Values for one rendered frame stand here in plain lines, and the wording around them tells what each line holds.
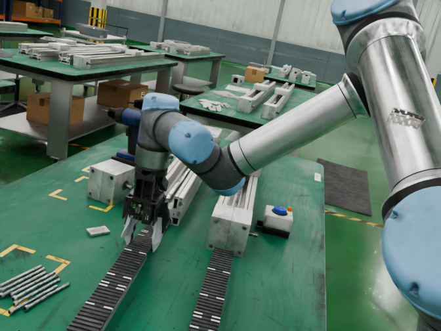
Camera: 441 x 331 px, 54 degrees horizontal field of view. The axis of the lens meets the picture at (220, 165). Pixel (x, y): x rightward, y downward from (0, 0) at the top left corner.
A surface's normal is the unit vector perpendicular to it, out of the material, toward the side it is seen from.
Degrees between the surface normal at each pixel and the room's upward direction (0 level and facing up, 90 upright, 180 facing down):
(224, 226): 90
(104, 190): 90
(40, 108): 89
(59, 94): 90
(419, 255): 59
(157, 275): 0
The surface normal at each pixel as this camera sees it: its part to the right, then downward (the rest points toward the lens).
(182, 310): 0.19, -0.93
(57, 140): -0.22, 0.26
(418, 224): -0.53, -0.41
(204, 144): 0.58, 0.36
